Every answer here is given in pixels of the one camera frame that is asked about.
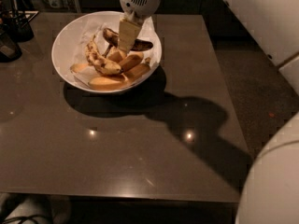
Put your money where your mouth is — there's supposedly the black wire utensil holder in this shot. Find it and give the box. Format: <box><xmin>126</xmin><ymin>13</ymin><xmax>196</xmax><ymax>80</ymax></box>
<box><xmin>0</xmin><ymin>0</ymin><xmax>34</xmax><ymax>42</ymax></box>

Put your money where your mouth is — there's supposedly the white bowl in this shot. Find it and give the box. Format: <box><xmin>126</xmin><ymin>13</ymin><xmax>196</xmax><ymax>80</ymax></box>
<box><xmin>51</xmin><ymin>11</ymin><xmax>162</xmax><ymax>94</ymax></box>

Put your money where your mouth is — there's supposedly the yellow spotted banana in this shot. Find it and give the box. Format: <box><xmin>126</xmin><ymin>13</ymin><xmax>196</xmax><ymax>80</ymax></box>
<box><xmin>84</xmin><ymin>36</ymin><xmax>123</xmax><ymax>76</ymax></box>

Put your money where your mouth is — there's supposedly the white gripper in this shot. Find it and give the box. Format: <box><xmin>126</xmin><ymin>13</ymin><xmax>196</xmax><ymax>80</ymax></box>
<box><xmin>118</xmin><ymin>0</ymin><xmax>162</xmax><ymax>53</ymax></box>

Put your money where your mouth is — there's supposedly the dark appliance at left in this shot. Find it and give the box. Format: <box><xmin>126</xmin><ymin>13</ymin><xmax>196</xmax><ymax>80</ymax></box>
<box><xmin>0</xmin><ymin>24</ymin><xmax>22</xmax><ymax>63</ymax></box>

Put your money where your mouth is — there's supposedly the grey base with cable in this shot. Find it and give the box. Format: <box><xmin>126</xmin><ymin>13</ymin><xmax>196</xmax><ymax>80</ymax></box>
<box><xmin>0</xmin><ymin>192</ymin><xmax>71</xmax><ymax>224</ymax></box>

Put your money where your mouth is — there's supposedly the pale orange fruit front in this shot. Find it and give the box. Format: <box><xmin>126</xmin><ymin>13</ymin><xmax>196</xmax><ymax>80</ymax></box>
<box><xmin>88</xmin><ymin>76</ymin><xmax>127</xmax><ymax>91</ymax></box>

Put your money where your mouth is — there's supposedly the white crumpled paper liner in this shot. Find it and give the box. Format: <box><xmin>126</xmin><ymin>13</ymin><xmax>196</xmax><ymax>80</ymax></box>
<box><xmin>70</xmin><ymin>14</ymin><xmax>162</xmax><ymax>92</ymax></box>

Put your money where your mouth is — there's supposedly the small orange fruit left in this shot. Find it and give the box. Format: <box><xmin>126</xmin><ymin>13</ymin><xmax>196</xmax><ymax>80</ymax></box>
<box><xmin>70</xmin><ymin>63</ymin><xmax>89</xmax><ymax>73</ymax></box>

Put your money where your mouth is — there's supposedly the dark spotted banana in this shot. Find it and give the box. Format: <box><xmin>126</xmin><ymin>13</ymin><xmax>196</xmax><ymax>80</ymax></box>
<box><xmin>103</xmin><ymin>28</ymin><xmax>153</xmax><ymax>51</ymax></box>

